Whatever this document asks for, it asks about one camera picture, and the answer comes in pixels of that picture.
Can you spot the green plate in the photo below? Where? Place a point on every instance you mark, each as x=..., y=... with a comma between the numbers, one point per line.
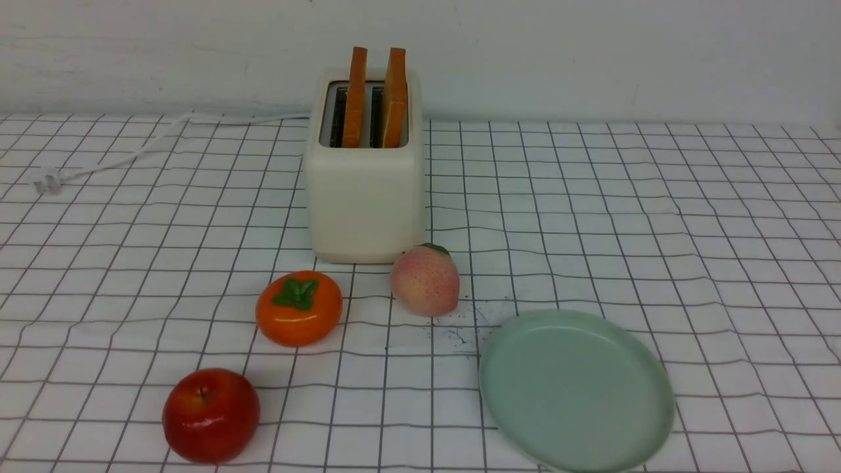
x=576, y=393

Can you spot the pink peach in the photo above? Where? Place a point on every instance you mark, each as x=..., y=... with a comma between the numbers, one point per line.
x=426, y=280

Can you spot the toast slice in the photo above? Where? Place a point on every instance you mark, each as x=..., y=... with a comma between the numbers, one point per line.
x=355, y=99
x=394, y=99

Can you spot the white grid tablecloth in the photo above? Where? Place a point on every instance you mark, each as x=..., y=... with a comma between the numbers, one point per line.
x=717, y=245

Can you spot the red apple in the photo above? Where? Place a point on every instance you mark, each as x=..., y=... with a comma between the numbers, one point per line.
x=211, y=415

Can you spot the orange persimmon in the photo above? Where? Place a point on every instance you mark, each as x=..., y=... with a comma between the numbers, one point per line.
x=299, y=308

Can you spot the white two-slot toaster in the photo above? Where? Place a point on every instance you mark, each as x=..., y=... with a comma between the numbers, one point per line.
x=364, y=205

